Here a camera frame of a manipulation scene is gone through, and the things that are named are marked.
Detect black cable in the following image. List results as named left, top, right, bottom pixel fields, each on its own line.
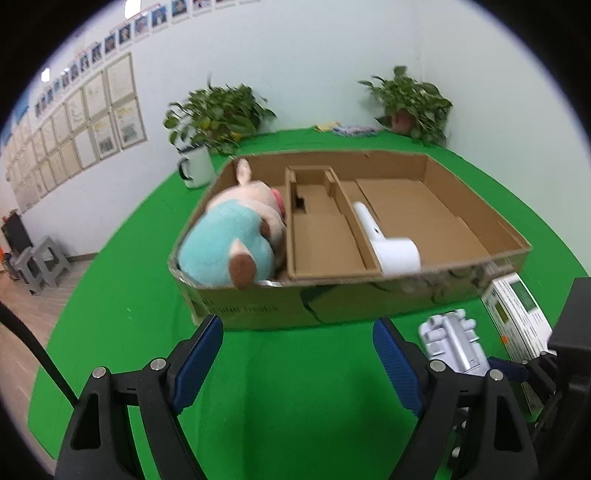
left=0, top=301, right=80, bottom=409

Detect white enamel mug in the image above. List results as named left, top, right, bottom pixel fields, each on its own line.
left=177, top=144, right=215, bottom=189

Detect white folding phone stand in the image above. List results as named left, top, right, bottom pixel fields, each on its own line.
left=418, top=309, right=490, bottom=377

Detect black cabinet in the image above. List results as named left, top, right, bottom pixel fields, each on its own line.
left=1, top=211, right=33, bottom=257

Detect framed certificates on wall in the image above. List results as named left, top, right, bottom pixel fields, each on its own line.
left=1, top=53, right=147, bottom=213

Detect small items on table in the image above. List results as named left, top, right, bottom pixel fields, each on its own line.
left=315, top=122, right=380, bottom=138

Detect pig plush toy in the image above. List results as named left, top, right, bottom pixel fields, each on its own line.
left=177, top=158, right=287, bottom=289

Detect right potted green plant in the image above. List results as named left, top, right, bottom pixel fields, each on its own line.
left=358, top=65, right=453, bottom=147

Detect potted green plant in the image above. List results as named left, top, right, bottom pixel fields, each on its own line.
left=163, top=84, right=276, bottom=156
left=358, top=65, right=453, bottom=147

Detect long brown cardboard box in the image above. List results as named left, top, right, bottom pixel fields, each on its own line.
left=284, top=166, right=382, bottom=281

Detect grey plastic stool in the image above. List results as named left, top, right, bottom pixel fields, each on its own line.
left=32, top=236, right=72, bottom=288
left=12, top=247, right=44, bottom=295

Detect left potted green plant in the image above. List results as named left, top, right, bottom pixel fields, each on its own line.
left=163, top=84, right=276, bottom=156

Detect white green product box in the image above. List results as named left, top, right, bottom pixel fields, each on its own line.
left=481, top=271, right=555, bottom=414

